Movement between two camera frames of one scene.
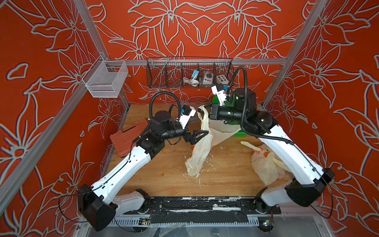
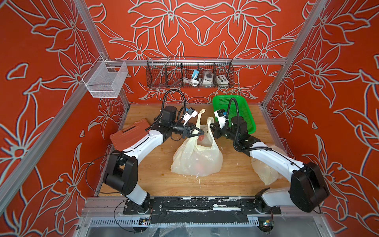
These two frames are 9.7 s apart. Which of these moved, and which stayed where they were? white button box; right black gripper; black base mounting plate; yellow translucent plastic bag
Moved: right black gripper
Stayed: yellow translucent plastic bag; black base mounting plate; white button box
